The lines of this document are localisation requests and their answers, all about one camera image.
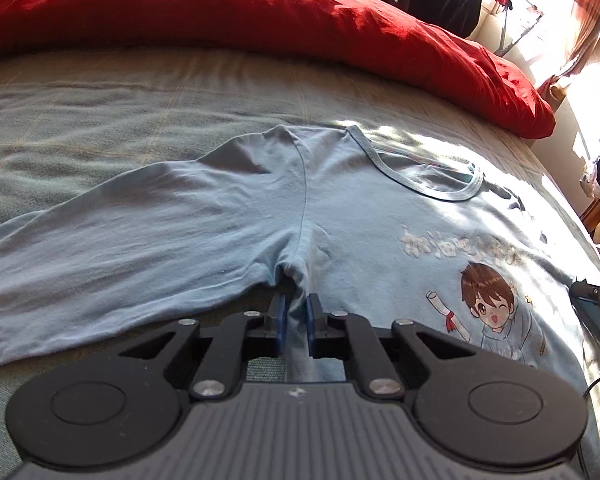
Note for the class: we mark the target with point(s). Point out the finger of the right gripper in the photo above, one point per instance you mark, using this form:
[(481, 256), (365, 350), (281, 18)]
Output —
[(583, 291)]

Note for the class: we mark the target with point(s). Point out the metal drying rack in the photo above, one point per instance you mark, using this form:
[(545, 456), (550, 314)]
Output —
[(514, 19)]

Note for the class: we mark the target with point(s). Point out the red quilt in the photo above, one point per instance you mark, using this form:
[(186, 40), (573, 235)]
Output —
[(366, 34)]

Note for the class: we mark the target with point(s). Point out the light blue cartoon t-shirt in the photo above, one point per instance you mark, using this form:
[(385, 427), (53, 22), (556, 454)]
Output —
[(436, 255)]

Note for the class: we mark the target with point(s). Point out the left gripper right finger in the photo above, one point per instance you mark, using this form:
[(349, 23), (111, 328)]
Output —
[(351, 339)]

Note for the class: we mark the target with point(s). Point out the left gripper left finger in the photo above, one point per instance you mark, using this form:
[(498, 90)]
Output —
[(240, 338)]

